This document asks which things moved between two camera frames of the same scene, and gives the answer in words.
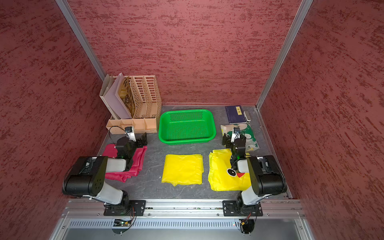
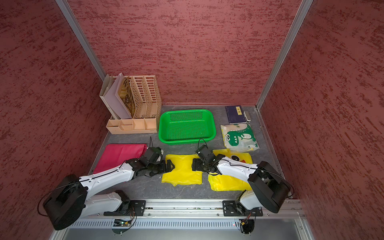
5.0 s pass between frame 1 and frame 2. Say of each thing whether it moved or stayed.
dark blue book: stayed
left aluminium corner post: stayed
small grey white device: stayed
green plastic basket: stayed
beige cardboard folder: stayed
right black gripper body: moved
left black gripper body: moved
